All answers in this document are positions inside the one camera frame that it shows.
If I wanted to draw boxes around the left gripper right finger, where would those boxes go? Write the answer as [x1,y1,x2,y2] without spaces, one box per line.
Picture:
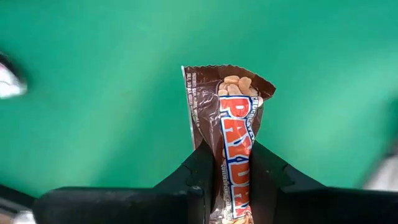
[249,141,398,224]

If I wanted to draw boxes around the brown PayDay candy bar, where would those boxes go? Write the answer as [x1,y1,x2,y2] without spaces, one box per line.
[181,64,277,224]

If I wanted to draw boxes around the black table frame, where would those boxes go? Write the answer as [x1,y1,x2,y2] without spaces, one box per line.
[0,184,35,216]

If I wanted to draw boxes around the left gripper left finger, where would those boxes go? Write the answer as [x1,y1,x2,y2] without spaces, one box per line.
[32,140,215,224]

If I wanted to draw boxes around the artificial succulent plant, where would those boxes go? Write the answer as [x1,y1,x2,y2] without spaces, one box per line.
[0,52,29,101]

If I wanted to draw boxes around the green table mat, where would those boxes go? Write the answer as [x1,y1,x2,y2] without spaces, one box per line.
[0,0,398,200]

